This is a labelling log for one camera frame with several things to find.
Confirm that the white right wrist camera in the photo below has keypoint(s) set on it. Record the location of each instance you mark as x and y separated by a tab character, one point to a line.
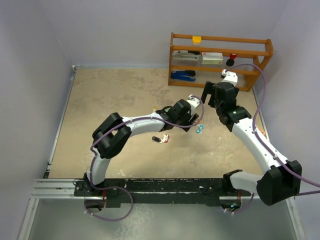
229	77

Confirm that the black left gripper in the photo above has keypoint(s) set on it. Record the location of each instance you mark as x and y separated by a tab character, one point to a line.
190	118

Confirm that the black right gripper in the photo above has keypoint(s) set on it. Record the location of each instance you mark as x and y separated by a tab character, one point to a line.
210	89

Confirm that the grey stapler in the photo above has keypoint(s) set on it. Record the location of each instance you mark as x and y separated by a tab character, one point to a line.
185	57

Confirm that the yellow lidded jar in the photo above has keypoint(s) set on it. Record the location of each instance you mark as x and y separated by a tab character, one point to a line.
196	40

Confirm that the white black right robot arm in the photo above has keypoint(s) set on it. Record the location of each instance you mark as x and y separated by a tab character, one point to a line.
281	178

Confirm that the white red cardboard box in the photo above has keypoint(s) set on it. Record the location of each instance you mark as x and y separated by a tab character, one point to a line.
212	58

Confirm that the black key fob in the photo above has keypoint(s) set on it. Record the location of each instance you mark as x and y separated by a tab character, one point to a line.
157	139

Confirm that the orange packet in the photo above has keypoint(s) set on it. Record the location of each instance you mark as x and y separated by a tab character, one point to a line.
262	131

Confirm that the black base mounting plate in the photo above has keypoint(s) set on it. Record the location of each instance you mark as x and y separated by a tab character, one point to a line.
211	192

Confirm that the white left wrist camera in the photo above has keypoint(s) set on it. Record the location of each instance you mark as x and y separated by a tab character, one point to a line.
193	101

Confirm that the red tag key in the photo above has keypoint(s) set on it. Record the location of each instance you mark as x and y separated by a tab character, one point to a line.
165	138

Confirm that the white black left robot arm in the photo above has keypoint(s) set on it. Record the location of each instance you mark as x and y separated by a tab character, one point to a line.
111	136

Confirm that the wooden shelf rack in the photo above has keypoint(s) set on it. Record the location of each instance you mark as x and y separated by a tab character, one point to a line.
259	58

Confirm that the blue black stapler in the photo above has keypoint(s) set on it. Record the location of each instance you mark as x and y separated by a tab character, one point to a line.
183	75

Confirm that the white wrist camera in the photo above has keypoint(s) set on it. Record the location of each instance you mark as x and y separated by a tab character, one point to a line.
229	77
193	101

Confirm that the red black stamp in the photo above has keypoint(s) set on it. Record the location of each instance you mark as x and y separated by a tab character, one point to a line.
231	61

